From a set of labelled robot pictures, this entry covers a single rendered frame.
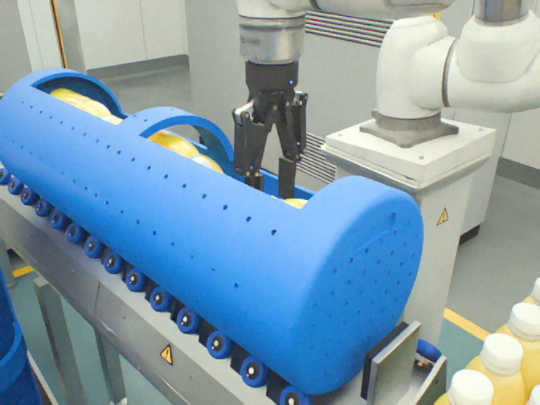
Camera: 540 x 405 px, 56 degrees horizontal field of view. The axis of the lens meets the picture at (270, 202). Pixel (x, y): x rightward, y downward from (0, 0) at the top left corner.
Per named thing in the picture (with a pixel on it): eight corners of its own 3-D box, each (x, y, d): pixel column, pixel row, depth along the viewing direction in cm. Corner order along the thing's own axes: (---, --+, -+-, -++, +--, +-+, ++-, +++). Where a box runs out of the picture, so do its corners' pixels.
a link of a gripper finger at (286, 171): (278, 157, 82) (281, 156, 82) (277, 196, 85) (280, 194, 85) (292, 162, 80) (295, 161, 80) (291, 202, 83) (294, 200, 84)
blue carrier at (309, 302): (117, 169, 135) (104, 59, 122) (409, 331, 81) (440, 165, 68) (6, 202, 117) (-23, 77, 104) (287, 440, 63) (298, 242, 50)
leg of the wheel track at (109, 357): (121, 394, 188) (93, 251, 158) (130, 403, 184) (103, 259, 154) (107, 403, 184) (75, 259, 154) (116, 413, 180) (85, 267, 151)
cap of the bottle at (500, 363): (521, 374, 54) (525, 362, 53) (481, 365, 55) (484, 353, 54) (519, 349, 57) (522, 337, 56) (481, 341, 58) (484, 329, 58)
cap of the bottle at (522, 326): (524, 309, 63) (528, 298, 62) (552, 329, 60) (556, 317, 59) (501, 319, 62) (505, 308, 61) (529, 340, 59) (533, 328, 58)
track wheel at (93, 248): (101, 231, 101) (92, 229, 100) (108, 247, 99) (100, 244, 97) (87, 247, 102) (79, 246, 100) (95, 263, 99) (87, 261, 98)
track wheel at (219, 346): (227, 322, 78) (218, 321, 76) (241, 345, 75) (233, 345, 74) (208, 342, 79) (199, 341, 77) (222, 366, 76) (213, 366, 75)
